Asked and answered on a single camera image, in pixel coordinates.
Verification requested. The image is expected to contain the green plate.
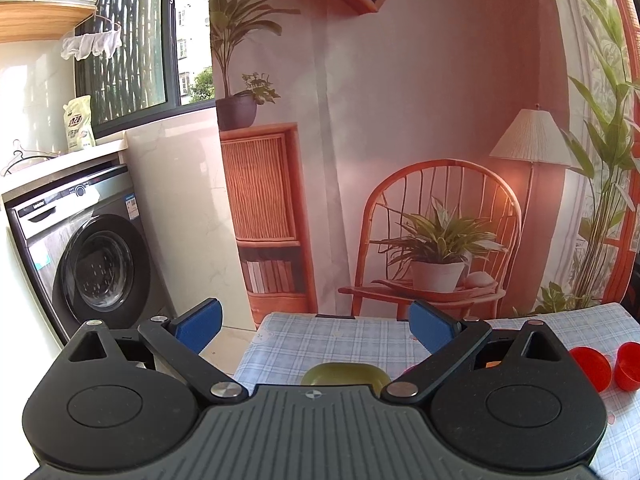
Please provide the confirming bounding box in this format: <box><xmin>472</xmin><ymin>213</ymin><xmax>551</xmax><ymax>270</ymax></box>
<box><xmin>300</xmin><ymin>362</ymin><xmax>392</xmax><ymax>394</ymax></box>

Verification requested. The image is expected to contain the large red bowl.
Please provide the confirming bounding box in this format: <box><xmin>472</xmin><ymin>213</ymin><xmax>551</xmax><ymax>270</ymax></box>
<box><xmin>570</xmin><ymin>347</ymin><xmax>612</xmax><ymax>393</ymax></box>

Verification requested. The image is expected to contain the blue plaid tablecloth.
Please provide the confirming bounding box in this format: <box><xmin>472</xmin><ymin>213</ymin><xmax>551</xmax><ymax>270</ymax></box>
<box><xmin>235</xmin><ymin>302</ymin><xmax>639</xmax><ymax>479</ymax></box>

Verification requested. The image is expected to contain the grey washing machine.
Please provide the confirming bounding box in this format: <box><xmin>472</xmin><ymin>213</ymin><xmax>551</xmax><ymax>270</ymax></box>
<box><xmin>6</xmin><ymin>162</ymin><xmax>175</xmax><ymax>344</ymax></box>

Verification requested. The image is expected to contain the small red bowl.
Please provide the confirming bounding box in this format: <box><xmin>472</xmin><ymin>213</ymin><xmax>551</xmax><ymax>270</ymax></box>
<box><xmin>613</xmin><ymin>341</ymin><xmax>640</xmax><ymax>392</ymax></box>

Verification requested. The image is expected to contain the printed room backdrop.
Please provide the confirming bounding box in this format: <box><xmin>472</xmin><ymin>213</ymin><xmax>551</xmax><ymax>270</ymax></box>
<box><xmin>210</xmin><ymin>0</ymin><xmax>639</xmax><ymax>321</ymax></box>

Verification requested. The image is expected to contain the black-framed window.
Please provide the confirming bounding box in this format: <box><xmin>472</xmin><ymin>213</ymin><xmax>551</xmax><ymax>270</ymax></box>
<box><xmin>75</xmin><ymin>0</ymin><xmax>216</xmax><ymax>138</ymax></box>

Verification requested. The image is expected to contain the white hanging cloth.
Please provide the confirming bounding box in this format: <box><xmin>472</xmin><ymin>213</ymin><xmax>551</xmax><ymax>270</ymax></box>
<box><xmin>60</xmin><ymin>14</ymin><xmax>122</xmax><ymax>61</ymax></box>

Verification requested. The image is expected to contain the wooden shelf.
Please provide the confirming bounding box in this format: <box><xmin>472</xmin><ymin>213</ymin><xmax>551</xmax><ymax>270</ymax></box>
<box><xmin>0</xmin><ymin>1</ymin><xmax>96</xmax><ymax>44</ymax></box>

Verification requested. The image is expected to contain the black wire hanger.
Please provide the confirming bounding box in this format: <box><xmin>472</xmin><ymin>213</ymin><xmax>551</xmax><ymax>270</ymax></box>
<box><xmin>2</xmin><ymin>139</ymin><xmax>61</xmax><ymax>177</ymax></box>

